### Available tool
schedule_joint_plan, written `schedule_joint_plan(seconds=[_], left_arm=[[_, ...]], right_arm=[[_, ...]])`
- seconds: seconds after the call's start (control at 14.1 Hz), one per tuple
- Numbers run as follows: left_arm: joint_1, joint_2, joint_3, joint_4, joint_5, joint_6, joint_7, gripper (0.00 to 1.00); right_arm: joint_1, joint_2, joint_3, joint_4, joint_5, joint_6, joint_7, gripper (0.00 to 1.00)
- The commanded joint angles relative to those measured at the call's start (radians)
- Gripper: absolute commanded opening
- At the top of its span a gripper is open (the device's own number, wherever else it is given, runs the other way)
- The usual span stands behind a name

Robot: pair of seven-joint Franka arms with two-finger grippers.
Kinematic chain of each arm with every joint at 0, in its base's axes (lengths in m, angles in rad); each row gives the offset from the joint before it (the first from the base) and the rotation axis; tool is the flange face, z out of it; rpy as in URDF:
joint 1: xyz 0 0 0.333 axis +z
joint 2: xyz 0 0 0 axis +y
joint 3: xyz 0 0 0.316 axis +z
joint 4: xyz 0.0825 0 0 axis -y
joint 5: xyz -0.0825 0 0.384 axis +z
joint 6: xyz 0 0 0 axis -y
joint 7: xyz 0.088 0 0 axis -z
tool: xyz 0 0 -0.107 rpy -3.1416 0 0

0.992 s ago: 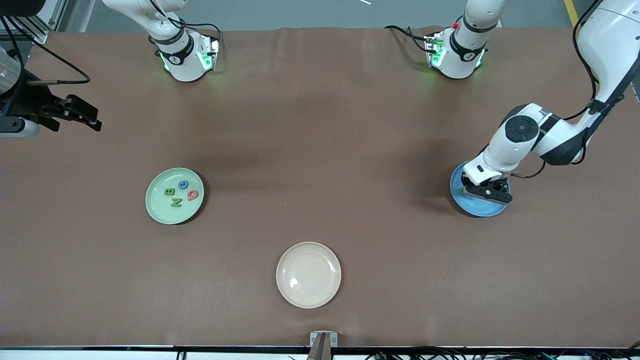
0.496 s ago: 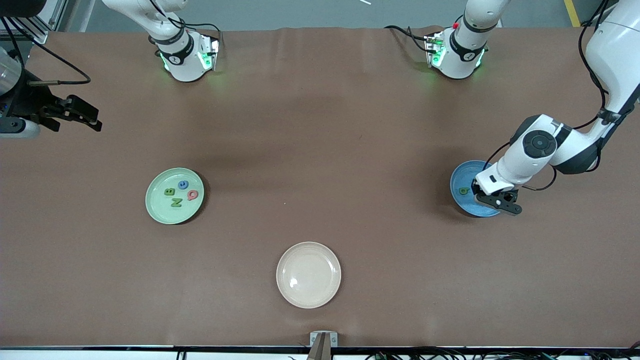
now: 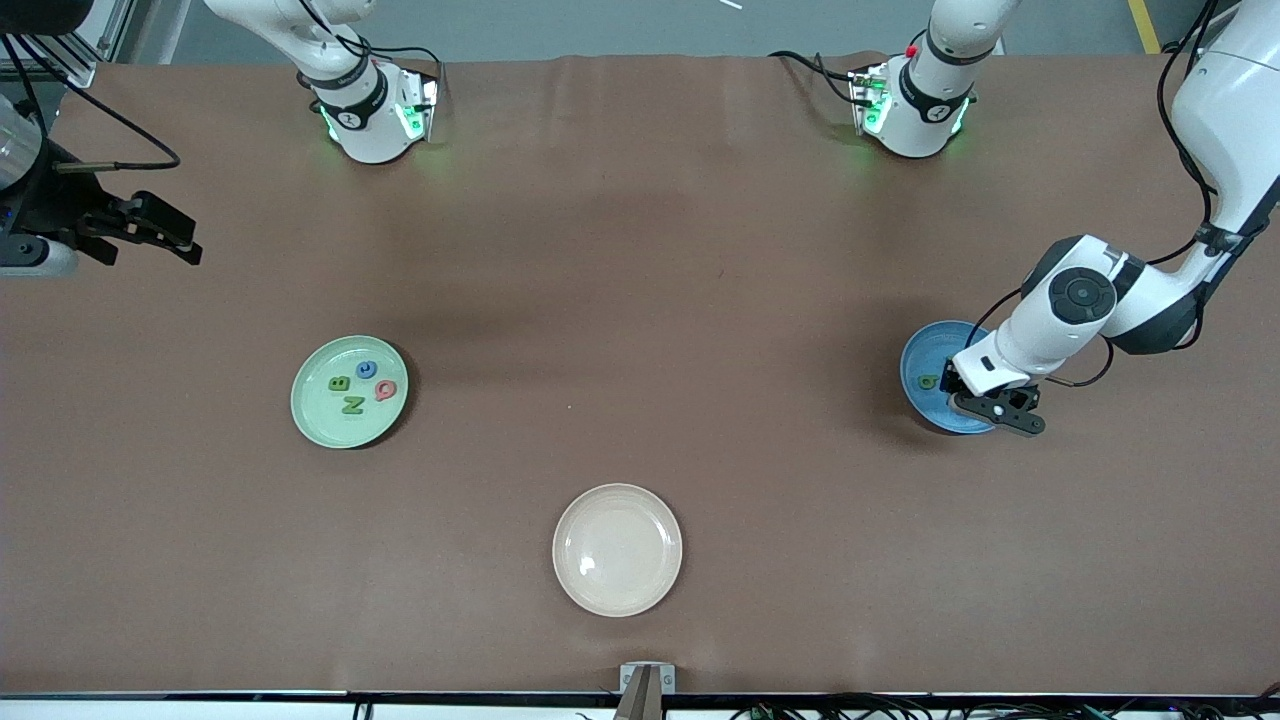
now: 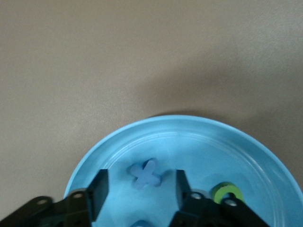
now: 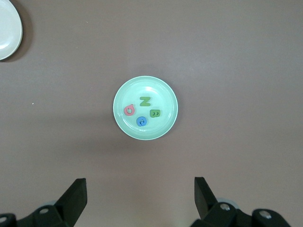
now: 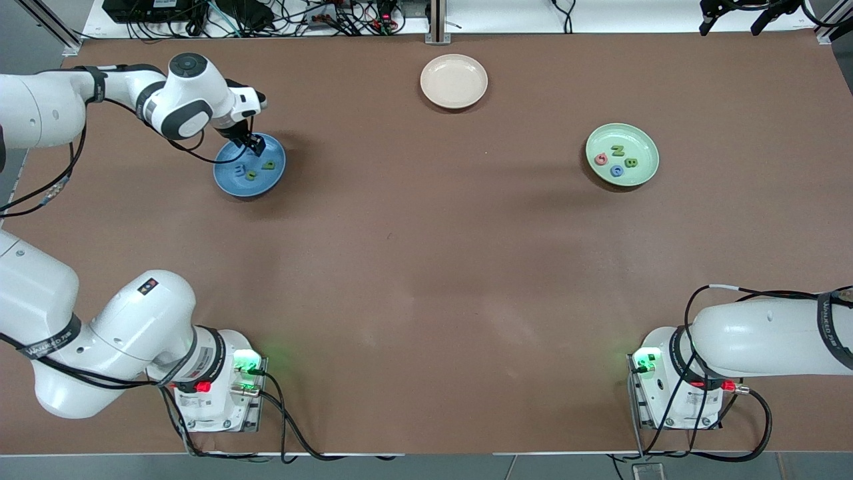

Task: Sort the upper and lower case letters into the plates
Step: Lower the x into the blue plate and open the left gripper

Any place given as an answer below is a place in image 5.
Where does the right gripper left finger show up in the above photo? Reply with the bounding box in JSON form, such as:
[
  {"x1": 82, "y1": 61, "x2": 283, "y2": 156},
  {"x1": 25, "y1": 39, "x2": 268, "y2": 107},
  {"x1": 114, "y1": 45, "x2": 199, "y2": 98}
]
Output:
[{"x1": 0, "y1": 178, "x2": 88, "y2": 227}]

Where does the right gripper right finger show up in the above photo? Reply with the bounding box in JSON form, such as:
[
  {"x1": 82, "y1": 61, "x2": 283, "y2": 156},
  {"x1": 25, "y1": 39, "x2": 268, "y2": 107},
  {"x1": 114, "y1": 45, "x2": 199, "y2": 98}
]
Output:
[{"x1": 189, "y1": 176, "x2": 292, "y2": 227}]

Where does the blue letter G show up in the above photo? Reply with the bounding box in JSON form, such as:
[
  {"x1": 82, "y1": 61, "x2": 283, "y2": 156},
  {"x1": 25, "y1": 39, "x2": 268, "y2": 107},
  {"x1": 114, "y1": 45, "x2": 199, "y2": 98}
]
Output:
[{"x1": 136, "y1": 115, "x2": 148, "y2": 127}]

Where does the red letter Q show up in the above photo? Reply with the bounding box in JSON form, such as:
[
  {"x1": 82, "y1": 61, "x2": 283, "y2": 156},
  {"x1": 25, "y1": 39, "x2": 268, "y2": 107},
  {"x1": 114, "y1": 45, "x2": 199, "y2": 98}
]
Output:
[{"x1": 123, "y1": 104, "x2": 136, "y2": 116}]

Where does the green letter N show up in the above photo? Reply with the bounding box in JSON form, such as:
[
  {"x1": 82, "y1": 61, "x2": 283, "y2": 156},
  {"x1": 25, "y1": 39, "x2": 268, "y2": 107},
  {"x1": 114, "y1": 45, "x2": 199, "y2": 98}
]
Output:
[{"x1": 139, "y1": 96, "x2": 152, "y2": 107}]

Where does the green plate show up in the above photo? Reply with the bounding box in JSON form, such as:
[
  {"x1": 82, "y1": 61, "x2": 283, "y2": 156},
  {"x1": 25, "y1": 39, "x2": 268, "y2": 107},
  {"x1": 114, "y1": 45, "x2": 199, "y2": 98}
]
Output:
[{"x1": 112, "y1": 75, "x2": 178, "y2": 141}]

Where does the brown table mat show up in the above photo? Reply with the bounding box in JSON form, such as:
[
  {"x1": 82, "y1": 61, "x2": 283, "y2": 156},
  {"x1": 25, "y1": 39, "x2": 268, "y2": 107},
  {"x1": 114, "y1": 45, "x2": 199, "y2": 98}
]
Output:
[{"x1": 0, "y1": 0, "x2": 303, "y2": 227}]

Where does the cream plate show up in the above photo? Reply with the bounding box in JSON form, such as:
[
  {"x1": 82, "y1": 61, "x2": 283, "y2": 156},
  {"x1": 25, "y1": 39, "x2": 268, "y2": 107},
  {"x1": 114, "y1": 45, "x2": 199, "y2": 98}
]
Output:
[{"x1": 0, "y1": 0, "x2": 24, "y2": 61}]

